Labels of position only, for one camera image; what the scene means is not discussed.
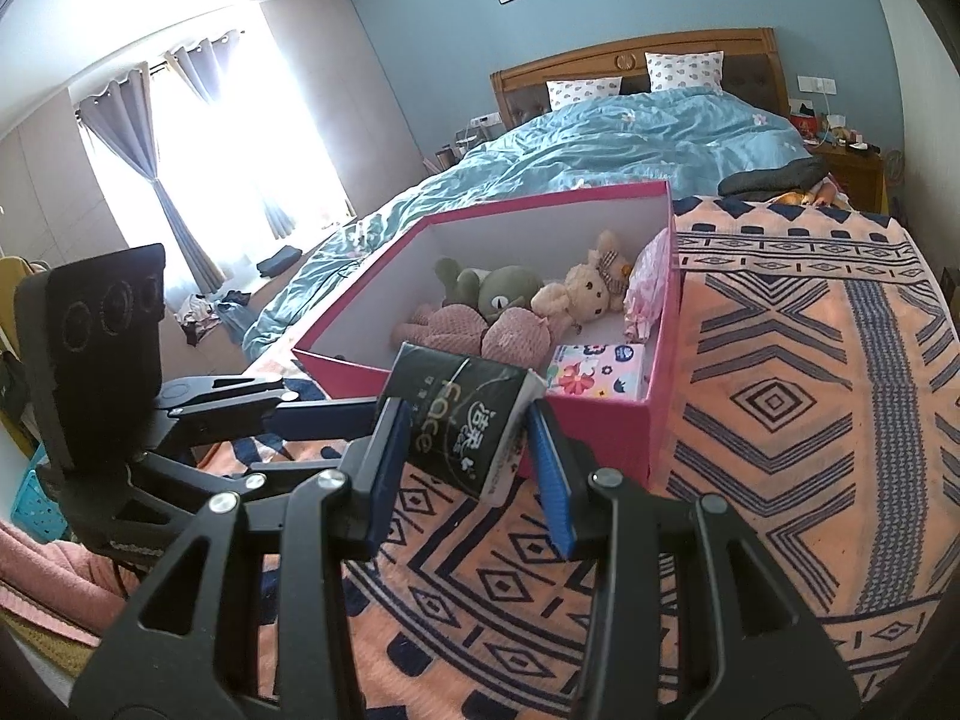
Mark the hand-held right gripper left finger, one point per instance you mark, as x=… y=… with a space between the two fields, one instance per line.
x=390 y=480

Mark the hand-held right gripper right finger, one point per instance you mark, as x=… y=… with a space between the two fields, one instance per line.
x=551 y=480

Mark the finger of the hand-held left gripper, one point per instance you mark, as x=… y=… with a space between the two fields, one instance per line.
x=322 y=416
x=195 y=476

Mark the pink cardboard box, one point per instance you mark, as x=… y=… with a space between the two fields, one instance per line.
x=600 y=435

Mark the dark tissue pack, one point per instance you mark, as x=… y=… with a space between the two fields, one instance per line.
x=457 y=412

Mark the colourful flowered tissue pack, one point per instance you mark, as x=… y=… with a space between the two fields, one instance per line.
x=600 y=371

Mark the pink knitted plush bunny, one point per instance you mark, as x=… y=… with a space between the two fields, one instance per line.
x=517 y=334

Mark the beige plush teddy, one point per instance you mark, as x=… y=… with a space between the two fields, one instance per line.
x=589 y=289

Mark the green plush frog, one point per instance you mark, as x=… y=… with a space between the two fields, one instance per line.
x=502 y=289

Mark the pink embroidered pouch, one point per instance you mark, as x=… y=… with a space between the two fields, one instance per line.
x=649 y=277

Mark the yellow chair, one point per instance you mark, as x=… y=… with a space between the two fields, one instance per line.
x=15 y=315

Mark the clothes on floor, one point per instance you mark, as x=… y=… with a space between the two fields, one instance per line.
x=217 y=315

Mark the dark folded cloth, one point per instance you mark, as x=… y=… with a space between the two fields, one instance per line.
x=277 y=261

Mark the blue plastic basket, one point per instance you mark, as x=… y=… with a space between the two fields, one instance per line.
x=34 y=510

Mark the grey blue curtain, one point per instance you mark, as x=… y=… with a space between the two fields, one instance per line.
x=135 y=157

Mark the orange patterned blanket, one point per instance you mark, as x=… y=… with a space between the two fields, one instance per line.
x=787 y=390

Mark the beige wardrobe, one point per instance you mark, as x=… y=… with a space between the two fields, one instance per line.
x=337 y=90

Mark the blue duvet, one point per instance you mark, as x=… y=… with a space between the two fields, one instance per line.
x=600 y=142

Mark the dark grey cloth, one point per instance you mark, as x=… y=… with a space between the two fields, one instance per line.
x=772 y=178

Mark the orange and pink cloth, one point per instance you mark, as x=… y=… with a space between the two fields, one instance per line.
x=810 y=195

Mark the white patterned pillow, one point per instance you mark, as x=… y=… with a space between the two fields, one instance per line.
x=583 y=94
x=684 y=71

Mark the wooden nightstand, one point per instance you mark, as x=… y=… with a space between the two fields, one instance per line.
x=855 y=176

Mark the red box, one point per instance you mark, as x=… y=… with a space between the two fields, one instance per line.
x=802 y=125

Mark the wooden headboard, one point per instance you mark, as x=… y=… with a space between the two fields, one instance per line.
x=637 y=45

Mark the white wall socket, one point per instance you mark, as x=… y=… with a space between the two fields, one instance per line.
x=814 y=84
x=486 y=119

